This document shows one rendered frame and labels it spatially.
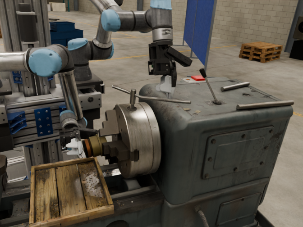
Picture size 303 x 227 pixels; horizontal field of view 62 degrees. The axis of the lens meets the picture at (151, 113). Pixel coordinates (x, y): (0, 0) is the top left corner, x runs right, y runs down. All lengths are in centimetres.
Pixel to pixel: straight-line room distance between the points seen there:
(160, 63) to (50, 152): 120
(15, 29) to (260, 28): 1090
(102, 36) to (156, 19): 63
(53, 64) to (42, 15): 59
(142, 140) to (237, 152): 43
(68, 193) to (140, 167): 34
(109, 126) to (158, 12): 49
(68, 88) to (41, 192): 50
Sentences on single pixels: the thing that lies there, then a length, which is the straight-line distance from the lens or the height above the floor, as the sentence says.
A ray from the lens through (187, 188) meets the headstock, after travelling 109.
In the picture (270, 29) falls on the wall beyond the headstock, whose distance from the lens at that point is 1172.
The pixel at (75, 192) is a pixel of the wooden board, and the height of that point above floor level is 88.
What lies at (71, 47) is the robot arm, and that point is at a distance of 156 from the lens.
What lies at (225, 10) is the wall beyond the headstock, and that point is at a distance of 1289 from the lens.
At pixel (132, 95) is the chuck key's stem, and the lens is 98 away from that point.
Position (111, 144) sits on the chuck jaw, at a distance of 102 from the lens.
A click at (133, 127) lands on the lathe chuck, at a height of 120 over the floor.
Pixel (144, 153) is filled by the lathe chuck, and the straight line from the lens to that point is 97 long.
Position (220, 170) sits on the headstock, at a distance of 115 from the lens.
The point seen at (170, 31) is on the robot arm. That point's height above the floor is 154.
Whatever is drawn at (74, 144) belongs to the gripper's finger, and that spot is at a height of 110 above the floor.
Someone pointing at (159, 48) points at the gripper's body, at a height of 148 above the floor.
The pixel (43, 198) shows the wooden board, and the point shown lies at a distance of 116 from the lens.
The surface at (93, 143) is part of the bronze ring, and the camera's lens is 103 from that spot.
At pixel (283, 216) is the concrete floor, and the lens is 261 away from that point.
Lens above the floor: 165
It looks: 25 degrees down
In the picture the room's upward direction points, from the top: 4 degrees clockwise
